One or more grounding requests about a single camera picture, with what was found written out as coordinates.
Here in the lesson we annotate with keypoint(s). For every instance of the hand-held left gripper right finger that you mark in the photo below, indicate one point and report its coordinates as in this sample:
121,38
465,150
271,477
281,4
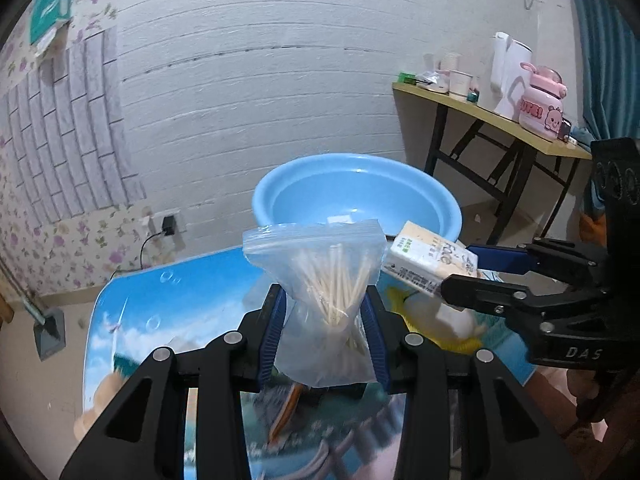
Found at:
377,345

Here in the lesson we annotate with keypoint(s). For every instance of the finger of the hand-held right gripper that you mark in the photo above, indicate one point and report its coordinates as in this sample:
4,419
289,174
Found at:
480,292
500,257

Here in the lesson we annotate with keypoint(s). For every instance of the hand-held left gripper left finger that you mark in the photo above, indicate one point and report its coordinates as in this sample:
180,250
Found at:
269,345

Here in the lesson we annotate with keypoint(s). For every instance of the white yellow tissue packet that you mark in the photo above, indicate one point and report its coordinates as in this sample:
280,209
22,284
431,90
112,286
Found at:
425,255

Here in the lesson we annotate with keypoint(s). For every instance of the clear bag of cotton swabs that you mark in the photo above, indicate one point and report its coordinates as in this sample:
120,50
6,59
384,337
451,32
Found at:
320,280

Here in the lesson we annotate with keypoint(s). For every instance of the light blue plastic basin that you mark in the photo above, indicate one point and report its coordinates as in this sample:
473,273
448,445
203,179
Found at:
320,190

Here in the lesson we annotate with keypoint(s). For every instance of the orange cloth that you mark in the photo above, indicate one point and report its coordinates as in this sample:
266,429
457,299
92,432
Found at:
592,227

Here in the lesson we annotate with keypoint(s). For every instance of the small black device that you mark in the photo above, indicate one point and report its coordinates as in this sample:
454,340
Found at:
565,130

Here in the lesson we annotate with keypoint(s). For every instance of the wooden folding table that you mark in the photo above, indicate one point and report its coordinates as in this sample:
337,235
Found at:
480,110

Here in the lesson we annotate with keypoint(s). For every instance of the pink cartoon water bottle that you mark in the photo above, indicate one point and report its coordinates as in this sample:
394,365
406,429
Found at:
542,110

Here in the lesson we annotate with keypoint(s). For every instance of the black charger plug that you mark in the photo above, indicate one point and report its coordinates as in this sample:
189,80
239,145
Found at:
169,225

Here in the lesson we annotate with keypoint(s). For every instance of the small green bottle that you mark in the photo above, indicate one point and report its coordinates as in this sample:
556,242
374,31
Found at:
472,95

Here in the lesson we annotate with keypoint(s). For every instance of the printed paper cup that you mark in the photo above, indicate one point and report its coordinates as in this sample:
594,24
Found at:
460,84

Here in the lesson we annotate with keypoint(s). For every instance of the white electric kettle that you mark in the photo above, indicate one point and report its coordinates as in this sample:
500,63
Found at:
507,70

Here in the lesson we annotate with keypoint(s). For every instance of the clear plastic wrapper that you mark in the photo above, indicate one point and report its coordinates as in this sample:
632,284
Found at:
431,80

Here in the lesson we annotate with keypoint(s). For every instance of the green small box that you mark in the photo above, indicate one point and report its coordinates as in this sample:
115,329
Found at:
406,79

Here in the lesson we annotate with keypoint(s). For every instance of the grey dustpan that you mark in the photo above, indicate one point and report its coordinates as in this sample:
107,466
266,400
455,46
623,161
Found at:
50,332

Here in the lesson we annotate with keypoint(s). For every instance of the teal curtain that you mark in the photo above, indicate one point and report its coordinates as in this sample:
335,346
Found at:
607,35

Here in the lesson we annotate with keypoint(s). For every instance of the teal package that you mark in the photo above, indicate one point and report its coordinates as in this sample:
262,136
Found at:
50,5

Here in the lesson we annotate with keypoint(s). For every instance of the white wall outlet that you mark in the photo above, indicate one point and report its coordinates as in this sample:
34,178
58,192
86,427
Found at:
155,220

